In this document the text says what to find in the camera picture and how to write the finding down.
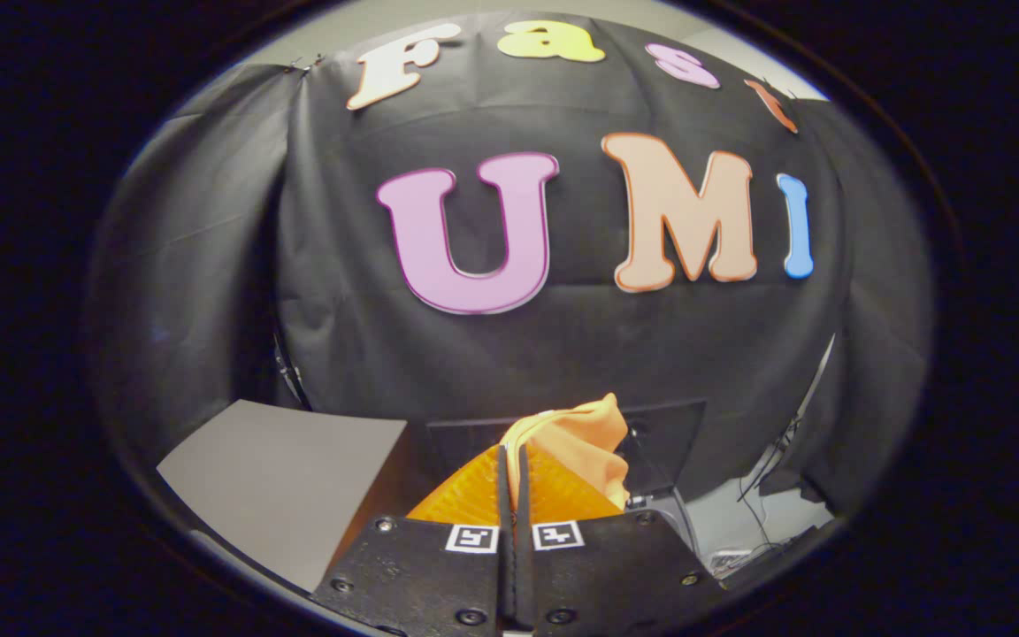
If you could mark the orange garment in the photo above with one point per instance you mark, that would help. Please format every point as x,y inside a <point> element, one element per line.
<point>585,442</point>

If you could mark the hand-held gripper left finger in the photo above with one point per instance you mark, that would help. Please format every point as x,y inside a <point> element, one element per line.
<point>439,575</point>

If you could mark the black backdrop cloth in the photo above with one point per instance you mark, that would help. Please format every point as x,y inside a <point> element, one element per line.
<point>563,354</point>

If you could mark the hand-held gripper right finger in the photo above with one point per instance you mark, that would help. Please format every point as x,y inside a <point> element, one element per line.
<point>616,575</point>

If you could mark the grey and white cabinet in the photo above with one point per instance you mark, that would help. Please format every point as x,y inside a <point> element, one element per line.
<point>288,478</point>

